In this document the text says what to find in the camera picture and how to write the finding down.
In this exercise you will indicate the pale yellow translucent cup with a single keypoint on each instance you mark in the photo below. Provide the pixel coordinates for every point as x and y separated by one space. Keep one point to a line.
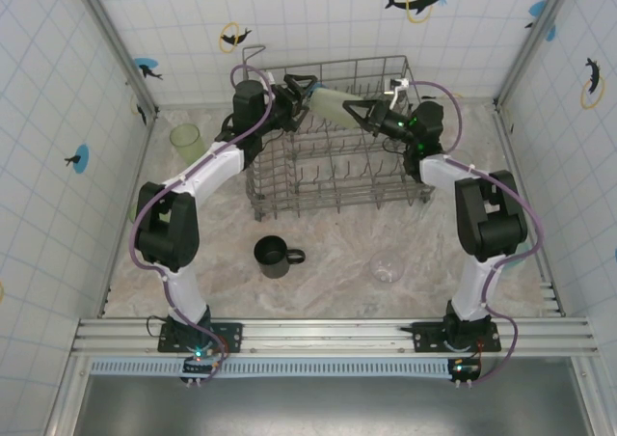
328 103

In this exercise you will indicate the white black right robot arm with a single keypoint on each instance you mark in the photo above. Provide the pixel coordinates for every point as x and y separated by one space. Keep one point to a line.
443 173

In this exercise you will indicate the grey metal panel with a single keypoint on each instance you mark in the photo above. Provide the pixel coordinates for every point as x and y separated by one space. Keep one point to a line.
313 407

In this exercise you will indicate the black metal mug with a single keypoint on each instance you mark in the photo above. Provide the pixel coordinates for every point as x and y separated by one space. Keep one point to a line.
272 260

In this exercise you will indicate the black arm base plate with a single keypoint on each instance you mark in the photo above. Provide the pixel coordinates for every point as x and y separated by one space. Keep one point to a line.
231 335
424 337

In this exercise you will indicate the clear glass with base sticker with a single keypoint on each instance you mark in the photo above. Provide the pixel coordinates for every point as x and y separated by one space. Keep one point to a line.
385 262

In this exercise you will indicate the aluminium mounting rail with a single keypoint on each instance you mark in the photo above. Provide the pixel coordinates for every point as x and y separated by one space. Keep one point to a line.
313 332

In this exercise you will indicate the tall green translucent tumbler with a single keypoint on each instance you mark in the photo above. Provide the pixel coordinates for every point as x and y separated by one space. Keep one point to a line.
185 139

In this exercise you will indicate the aluminium corner post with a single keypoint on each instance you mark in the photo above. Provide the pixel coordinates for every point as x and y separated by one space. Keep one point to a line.
535 35
115 35

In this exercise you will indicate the aluminium table side rail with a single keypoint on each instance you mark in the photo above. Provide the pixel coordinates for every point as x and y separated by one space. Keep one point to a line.
139 166
552 291

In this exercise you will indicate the blue oval black shark sticker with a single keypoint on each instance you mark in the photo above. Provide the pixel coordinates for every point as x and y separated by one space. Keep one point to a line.
147 67

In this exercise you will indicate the blue patch black fin sticker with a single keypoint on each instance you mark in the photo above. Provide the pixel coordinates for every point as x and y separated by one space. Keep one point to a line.
537 9

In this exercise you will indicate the circuit board with LED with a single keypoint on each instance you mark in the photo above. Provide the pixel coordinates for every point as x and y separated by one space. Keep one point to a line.
197 368
463 371

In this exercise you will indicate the blue oval black fish sticker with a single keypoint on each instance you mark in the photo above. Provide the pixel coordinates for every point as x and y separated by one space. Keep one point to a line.
79 158

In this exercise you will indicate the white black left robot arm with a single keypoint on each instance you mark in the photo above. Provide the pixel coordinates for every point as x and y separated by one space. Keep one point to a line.
217 171

